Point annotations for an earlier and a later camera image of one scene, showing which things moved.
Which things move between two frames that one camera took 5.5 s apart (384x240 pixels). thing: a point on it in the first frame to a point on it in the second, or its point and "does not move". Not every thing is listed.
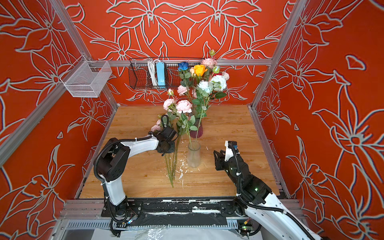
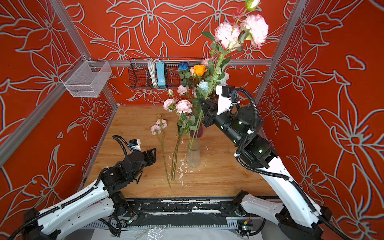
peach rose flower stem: (192, 71) does not move
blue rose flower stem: (183, 66) does not move
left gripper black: (171, 150) to (150, 156)
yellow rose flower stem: (199, 70) does not move
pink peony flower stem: (182, 90) does not move
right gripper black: (220, 161) to (211, 115)
